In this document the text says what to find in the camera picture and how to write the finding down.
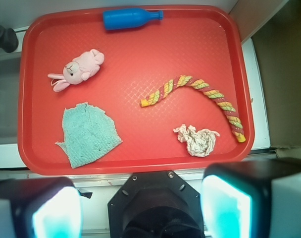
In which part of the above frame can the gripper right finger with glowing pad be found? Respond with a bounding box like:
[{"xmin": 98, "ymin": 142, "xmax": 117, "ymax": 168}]
[{"xmin": 200, "ymin": 158, "xmax": 301, "ymax": 238}]

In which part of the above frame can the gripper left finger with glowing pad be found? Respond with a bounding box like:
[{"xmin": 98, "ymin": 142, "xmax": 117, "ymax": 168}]
[{"xmin": 0, "ymin": 177, "xmax": 83, "ymax": 238}]

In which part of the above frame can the crumpled white paper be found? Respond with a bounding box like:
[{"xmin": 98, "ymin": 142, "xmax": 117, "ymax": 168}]
[{"xmin": 173, "ymin": 124, "xmax": 220, "ymax": 158}]

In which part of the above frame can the teal terry cloth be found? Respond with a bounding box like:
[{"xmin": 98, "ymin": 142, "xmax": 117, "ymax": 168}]
[{"xmin": 55, "ymin": 102, "xmax": 122, "ymax": 169}]

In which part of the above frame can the red plastic tray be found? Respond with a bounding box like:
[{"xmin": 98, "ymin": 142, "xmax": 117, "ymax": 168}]
[{"xmin": 18, "ymin": 5, "xmax": 254, "ymax": 176}]

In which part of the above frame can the pink plush bunny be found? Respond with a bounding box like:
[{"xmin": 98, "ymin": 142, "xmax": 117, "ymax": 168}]
[{"xmin": 48, "ymin": 49, "xmax": 105, "ymax": 92}]

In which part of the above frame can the black knob at left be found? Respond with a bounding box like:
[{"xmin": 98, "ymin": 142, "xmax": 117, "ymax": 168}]
[{"xmin": 0, "ymin": 25, "xmax": 19, "ymax": 53}]

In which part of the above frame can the blue plastic bottle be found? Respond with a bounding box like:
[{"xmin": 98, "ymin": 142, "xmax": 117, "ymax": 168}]
[{"xmin": 102, "ymin": 8, "xmax": 164, "ymax": 30}]

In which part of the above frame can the multicoloured twisted rope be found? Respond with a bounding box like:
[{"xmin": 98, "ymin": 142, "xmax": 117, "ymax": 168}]
[{"xmin": 140, "ymin": 74, "xmax": 247, "ymax": 143}]

